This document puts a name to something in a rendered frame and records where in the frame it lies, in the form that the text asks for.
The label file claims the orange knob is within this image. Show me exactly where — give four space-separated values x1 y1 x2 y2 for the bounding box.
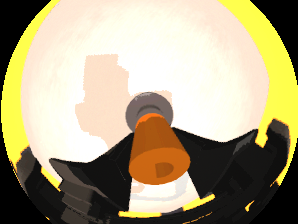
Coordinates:
129 115 190 185

